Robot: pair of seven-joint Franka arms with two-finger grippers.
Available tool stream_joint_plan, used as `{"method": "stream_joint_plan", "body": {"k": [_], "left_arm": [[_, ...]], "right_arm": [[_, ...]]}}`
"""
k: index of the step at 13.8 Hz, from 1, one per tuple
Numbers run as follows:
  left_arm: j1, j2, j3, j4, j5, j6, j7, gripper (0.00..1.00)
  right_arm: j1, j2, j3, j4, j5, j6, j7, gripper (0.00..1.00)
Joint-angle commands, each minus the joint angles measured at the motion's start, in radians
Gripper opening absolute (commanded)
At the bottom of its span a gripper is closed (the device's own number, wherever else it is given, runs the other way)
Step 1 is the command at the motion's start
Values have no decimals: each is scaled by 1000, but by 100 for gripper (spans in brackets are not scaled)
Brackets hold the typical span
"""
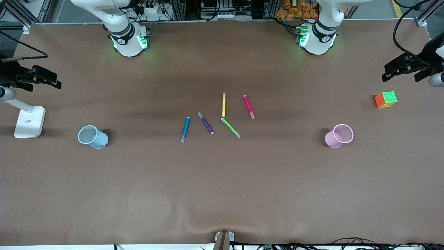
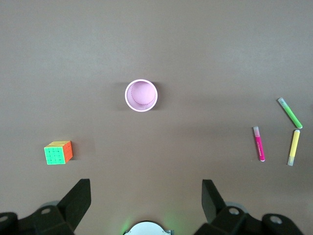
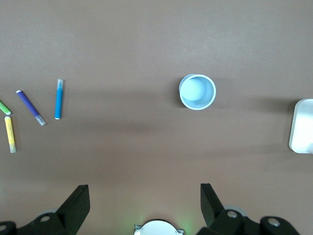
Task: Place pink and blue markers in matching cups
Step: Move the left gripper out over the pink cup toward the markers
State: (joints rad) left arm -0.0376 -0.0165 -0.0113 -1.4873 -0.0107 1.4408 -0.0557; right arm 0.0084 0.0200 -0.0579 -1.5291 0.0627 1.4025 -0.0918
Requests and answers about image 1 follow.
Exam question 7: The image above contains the blue marker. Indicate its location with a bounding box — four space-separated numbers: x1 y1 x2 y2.
181 117 191 143

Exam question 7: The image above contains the pink marker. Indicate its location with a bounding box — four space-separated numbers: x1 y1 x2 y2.
243 95 256 119

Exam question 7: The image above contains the white desk lamp stand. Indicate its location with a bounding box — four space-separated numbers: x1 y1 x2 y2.
2 98 46 139

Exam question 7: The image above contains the colourful puzzle cube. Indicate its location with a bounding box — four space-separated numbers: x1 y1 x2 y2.
375 91 398 108

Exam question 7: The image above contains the light blue mesh cup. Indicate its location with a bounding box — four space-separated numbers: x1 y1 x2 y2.
78 125 109 149

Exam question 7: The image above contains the pink mesh cup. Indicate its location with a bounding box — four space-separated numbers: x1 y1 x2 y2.
325 124 354 149

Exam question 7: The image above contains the orange snack pile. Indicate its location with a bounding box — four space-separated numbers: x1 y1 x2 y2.
276 0 319 20

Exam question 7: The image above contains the white power strip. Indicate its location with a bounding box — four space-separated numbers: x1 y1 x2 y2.
137 3 164 16

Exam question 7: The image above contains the purple marker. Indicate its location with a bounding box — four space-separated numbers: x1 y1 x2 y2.
198 112 214 135

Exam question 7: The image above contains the green marker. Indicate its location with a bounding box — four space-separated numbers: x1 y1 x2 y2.
221 117 241 139

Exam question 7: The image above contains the aluminium frame rail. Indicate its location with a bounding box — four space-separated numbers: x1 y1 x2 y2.
0 0 52 29

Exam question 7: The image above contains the black cable bundle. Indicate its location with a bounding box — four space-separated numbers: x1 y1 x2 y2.
331 237 444 250

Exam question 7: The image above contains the metal table edge bracket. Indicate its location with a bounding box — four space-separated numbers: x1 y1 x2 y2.
214 230 235 250

